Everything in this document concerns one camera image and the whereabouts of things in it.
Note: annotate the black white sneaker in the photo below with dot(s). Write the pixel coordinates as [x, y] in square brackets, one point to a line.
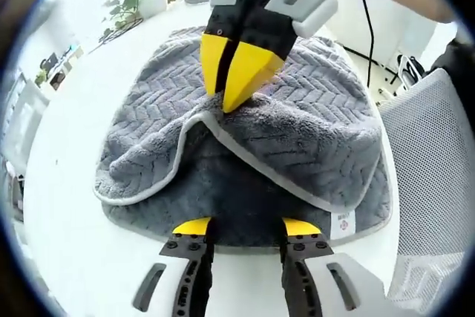
[410, 68]

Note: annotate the grey mesh office chair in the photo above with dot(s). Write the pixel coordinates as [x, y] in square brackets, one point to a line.
[426, 127]

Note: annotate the dark grey towel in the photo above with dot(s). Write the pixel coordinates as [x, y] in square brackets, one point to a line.
[315, 139]

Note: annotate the white plant pot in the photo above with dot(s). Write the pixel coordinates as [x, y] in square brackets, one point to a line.
[153, 3]

